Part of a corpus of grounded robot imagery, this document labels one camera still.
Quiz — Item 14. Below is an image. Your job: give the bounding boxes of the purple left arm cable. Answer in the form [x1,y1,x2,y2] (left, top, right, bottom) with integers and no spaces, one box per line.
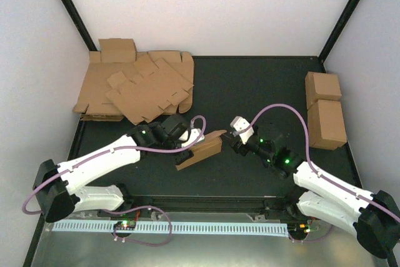
[21,115,208,215]

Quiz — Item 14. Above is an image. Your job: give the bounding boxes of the folded cardboard box front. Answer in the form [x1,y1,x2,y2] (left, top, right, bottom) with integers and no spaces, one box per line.
[307,99,347,150]

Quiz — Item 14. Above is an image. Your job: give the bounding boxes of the loose top cardboard blank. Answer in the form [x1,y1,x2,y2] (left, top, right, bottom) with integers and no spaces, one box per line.
[106,55,194,124]

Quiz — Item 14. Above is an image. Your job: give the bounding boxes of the stack of flat cardboard blanks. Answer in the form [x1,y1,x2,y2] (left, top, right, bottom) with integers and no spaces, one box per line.
[72,51,194,124]

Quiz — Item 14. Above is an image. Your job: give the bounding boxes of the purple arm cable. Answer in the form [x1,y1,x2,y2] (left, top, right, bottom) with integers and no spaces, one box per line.
[21,115,208,215]
[232,104,400,243]

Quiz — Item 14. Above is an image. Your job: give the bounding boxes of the black left corner frame post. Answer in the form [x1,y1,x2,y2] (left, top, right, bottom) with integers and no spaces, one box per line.
[60,0,98,51]

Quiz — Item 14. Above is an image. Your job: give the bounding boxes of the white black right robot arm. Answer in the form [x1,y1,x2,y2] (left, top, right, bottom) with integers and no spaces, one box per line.
[231,134,399,259]

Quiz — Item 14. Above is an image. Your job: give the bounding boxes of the black corner frame post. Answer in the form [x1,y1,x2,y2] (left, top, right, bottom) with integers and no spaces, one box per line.
[60,0,98,51]
[318,0,361,64]

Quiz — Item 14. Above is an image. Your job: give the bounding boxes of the metal base plate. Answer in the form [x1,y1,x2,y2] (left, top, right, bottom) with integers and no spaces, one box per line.
[31,214,387,266]

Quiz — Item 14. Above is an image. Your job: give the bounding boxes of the light blue slotted cable duct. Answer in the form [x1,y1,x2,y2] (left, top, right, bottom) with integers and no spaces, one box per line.
[52,219,289,238]

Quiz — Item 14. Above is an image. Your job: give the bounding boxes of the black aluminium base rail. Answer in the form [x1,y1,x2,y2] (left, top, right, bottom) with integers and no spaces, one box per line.
[127,195,287,216]

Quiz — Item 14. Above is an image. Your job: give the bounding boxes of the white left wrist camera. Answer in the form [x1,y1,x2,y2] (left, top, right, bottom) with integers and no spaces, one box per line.
[178,128,204,148]

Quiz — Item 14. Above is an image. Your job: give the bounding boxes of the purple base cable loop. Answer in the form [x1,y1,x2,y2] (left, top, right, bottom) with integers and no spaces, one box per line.
[109,206,173,246]

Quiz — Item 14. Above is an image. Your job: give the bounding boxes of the black right corner frame post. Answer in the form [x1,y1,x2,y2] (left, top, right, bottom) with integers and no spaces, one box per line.
[318,0,361,64]

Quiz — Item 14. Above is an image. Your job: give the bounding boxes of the small folded cardboard box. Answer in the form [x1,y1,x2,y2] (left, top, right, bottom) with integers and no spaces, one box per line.
[99,38,136,63]

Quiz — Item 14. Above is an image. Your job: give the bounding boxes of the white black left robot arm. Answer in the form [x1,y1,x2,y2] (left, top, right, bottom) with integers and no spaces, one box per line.
[33,114,204,223]

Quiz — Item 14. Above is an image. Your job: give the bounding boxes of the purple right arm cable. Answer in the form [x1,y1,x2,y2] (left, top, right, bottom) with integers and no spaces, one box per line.
[232,104,400,243]

